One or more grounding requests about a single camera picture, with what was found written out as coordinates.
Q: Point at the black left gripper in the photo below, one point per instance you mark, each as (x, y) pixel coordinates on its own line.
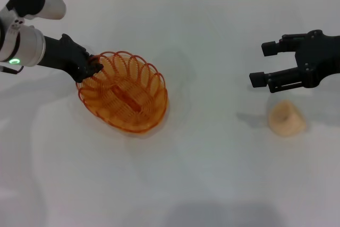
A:
(66, 57)

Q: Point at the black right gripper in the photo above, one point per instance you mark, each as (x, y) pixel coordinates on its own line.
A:
(318, 57)

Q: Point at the orange woven plastic basket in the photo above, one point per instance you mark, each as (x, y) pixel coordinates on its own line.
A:
(127, 104)

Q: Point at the beige bread bun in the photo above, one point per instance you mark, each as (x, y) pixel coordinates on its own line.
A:
(287, 120)

